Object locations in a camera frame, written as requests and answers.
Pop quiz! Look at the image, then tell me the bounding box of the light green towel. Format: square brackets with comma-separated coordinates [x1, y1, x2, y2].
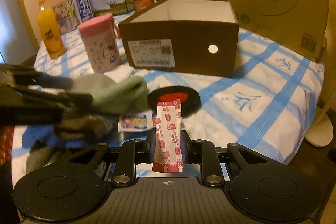
[68, 74, 149, 114]

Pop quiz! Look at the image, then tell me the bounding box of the black red round pad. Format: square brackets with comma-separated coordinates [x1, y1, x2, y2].
[147, 86, 201, 118]

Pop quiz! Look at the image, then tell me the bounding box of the blue fluffy towel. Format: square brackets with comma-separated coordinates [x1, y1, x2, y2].
[21, 123, 119, 149]

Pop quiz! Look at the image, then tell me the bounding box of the red checked cloth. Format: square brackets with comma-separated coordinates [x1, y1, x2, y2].
[0, 126, 15, 166]

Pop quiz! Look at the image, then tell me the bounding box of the white cloth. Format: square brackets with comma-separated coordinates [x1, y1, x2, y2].
[104, 64, 134, 83]

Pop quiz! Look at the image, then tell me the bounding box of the blue checked bed sheet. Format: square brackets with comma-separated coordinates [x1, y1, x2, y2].
[11, 28, 324, 186]

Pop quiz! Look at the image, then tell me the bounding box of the pink hello kitty canister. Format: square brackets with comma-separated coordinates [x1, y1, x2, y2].
[77, 13, 121, 73]

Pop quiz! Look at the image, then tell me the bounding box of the cow picture milk box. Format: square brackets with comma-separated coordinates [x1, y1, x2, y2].
[89, 0, 127, 17]

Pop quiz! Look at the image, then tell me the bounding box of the blue white leaflet packet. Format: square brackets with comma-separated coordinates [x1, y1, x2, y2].
[118, 111, 156, 132]

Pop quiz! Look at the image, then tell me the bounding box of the brown open shoe box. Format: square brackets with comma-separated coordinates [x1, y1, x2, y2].
[118, 0, 239, 77]

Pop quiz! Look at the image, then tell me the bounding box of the brown striped sock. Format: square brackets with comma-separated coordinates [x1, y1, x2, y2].
[53, 111, 114, 140]

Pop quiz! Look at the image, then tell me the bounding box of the grey microfibre cloth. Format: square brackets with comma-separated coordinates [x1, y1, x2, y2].
[26, 145, 71, 173]

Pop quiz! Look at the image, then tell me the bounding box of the blue milk carton box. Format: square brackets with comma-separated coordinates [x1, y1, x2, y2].
[53, 0, 93, 35]

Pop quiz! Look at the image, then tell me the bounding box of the orange juice bottle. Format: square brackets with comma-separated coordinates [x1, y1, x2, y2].
[37, 0, 66, 60]

